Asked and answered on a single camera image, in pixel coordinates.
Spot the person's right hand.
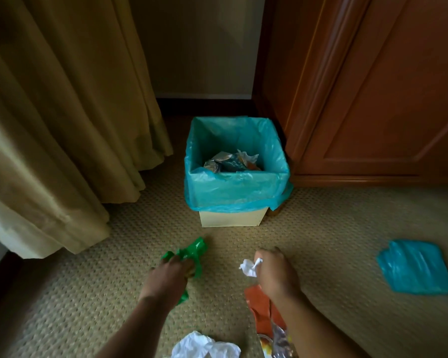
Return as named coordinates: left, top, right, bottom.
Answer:
left=253, top=247, right=301, bottom=300

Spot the person's left hand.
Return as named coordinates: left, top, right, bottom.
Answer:
left=140, top=254, right=196, bottom=308

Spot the green plastic wrapper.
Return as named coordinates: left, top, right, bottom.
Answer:
left=161, top=237, right=209, bottom=305

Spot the small white paper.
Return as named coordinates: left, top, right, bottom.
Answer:
left=239, top=257, right=263, bottom=278

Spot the person's left forearm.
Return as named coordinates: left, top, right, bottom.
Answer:
left=96, top=294, right=178, bottom=358

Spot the person's right forearm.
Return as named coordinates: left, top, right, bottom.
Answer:
left=271, top=289, right=370, bottom=358

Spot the cream square waste bin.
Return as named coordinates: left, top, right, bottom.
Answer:
left=199, top=207, right=269, bottom=228

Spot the orange snack wrapper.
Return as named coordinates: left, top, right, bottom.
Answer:
left=244, top=284, right=287, bottom=337

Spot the teal bin liner bag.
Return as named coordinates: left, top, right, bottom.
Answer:
left=184, top=116, right=294, bottom=214

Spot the large white crumpled tissue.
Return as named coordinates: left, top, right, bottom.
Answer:
left=170, top=330, right=242, bottom=358

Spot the crumpled wrappers trash pile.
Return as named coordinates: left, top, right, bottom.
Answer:
left=203, top=149, right=262, bottom=173

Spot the folded teal plastic bag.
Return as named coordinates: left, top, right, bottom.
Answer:
left=376, top=239, right=448, bottom=296

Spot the beige curtain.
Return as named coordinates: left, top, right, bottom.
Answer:
left=0, top=0, right=174, bottom=259

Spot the brown wooden cabinet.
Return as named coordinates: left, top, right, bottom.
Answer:
left=252, top=0, right=448, bottom=187

